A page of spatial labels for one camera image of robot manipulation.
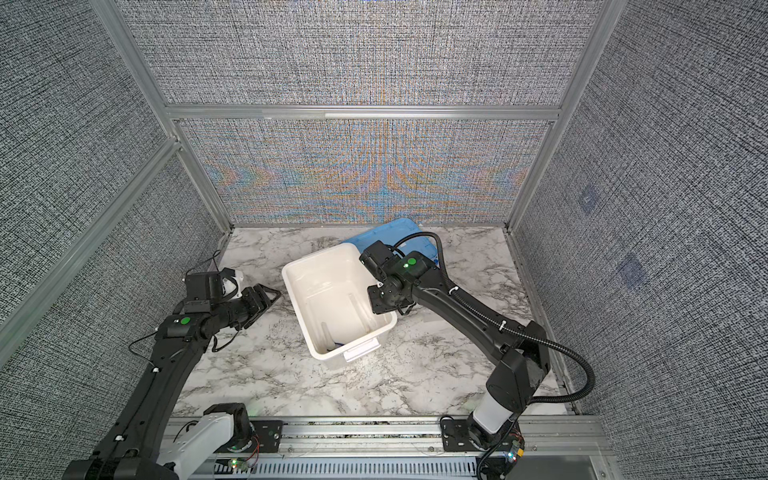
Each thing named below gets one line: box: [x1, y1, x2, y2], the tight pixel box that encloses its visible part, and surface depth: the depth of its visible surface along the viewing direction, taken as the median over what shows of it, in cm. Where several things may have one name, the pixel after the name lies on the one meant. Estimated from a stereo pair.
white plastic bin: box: [282, 243, 398, 369], surface depth 93 cm
